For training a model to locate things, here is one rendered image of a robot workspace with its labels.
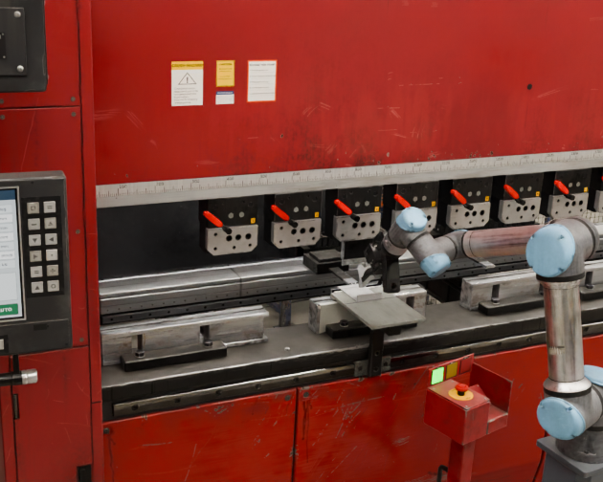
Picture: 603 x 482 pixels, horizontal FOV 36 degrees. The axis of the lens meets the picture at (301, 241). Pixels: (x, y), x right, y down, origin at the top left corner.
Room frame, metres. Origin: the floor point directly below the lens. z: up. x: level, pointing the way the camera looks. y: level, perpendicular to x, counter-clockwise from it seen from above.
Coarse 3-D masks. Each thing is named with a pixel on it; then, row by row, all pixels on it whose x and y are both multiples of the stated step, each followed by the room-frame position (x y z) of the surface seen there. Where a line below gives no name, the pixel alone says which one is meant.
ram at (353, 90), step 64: (128, 0) 2.35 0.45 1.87; (192, 0) 2.42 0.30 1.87; (256, 0) 2.49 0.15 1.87; (320, 0) 2.57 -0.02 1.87; (384, 0) 2.66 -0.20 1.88; (448, 0) 2.75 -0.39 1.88; (512, 0) 2.84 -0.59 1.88; (576, 0) 2.95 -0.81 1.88; (128, 64) 2.35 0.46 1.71; (320, 64) 2.58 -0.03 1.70; (384, 64) 2.66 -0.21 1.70; (448, 64) 2.76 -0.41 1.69; (512, 64) 2.86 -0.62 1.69; (576, 64) 2.96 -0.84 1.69; (128, 128) 2.34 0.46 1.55; (192, 128) 2.42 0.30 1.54; (256, 128) 2.50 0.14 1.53; (320, 128) 2.58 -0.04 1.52; (384, 128) 2.67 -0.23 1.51; (448, 128) 2.77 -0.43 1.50; (512, 128) 2.87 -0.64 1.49; (576, 128) 2.98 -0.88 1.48; (192, 192) 2.42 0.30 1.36; (256, 192) 2.50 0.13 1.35
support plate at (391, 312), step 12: (372, 288) 2.69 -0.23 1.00; (348, 300) 2.58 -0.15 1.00; (372, 300) 2.59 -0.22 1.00; (384, 300) 2.59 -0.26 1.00; (396, 300) 2.60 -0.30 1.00; (360, 312) 2.50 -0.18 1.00; (372, 312) 2.50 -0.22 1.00; (384, 312) 2.50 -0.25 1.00; (396, 312) 2.51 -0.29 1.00; (408, 312) 2.51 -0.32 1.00; (372, 324) 2.41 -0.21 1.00; (384, 324) 2.41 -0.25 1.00; (396, 324) 2.43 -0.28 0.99
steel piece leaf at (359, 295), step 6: (348, 288) 2.68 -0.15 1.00; (354, 288) 2.68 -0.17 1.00; (360, 288) 2.68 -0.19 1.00; (366, 288) 2.68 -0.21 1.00; (348, 294) 2.63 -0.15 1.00; (354, 294) 2.63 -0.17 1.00; (360, 294) 2.63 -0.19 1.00; (366, 294) 2.63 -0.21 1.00; (372, 294) 2.59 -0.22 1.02; (378, 294) 2.60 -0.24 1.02; (360, 300) 2.57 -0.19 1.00; (366, 300) 2.58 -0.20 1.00
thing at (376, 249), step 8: (384, 232) 2.52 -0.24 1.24; (368, 248) 2.54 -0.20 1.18; (376, 248) 2.54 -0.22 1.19; (384, 248) 2.47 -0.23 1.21; (368, 256) 2.55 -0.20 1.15; (376, 256) 2.51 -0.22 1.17; (392, 256) 2.46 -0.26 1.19; (400, 256) 2.48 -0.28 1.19; (376, 264) 2.50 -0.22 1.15; (376, 272) 2.51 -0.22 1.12
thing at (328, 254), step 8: (304, 256) 2.91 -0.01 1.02; (312, 256) 2.88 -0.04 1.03; (320, 256) 2.86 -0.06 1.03; (328, 256) 2.87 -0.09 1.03; (336, 256) 2.87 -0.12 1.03; (304, 264) 2.90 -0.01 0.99; (312, 264) 2.85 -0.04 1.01; (320, 264) 2.83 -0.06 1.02; (328, 264) 2.84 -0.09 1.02; (336, 264) 2.85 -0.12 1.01; (320, 272) 2.83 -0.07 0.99; (328, 272) 2.84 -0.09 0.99; (336, 272) 2.81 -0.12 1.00; (344, 272) 2.81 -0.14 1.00; (344, 280) 2.74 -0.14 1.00; (352, 280) 2.74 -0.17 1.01
